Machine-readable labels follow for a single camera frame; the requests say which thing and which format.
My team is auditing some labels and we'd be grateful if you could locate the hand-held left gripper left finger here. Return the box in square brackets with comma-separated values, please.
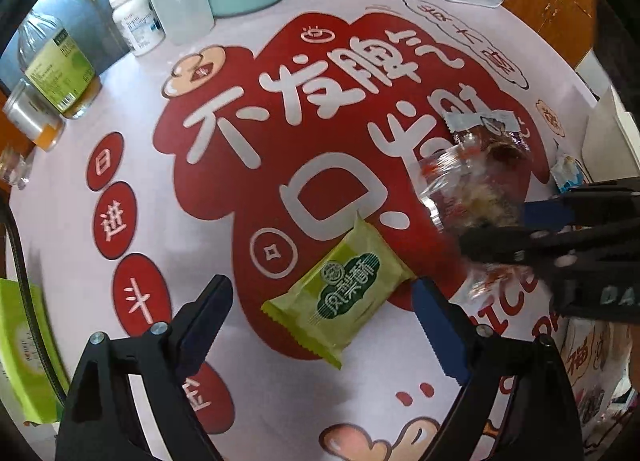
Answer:
[54, 275, 233, 461]

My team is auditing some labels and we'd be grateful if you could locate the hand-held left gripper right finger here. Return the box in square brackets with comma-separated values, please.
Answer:
[414, 277, 586, 461]

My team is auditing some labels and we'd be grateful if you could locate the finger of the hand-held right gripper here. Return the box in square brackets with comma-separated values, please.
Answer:
[524, 181, 640, 232]
[460, 224, 566, 264]

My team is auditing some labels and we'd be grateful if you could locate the blue white snack packet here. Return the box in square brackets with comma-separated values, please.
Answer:
[550, 154, 586, 194]

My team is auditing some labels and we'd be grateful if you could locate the clear red-print snack packet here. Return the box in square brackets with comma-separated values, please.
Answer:
[414, 141, 556, 302]

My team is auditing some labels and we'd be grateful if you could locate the dark red snack packet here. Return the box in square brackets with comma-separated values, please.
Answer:
[440, 108, 531, 167]

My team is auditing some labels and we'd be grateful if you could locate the white plastic bin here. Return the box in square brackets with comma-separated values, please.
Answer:
[582, 85, 640, 184]

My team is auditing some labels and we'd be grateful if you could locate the green cake packet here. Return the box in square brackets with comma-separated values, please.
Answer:
[261, 216, 416, 369]

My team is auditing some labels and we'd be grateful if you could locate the green tissue box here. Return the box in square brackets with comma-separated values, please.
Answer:
[0, 277, 71, 426]

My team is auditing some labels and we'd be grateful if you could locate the small glass jar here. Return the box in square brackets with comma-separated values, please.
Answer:
[0, 144, 31, 189]

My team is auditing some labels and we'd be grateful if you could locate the silver metal tin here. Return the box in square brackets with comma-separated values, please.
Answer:
[2, 78, 66, 152]

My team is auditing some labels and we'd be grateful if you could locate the glass bottle green label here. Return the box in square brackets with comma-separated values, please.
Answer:
[17, 8, 101, 119]

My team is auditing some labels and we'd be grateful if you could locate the white pill bottle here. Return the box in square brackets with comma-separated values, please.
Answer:
[109, 0, 166, 57]

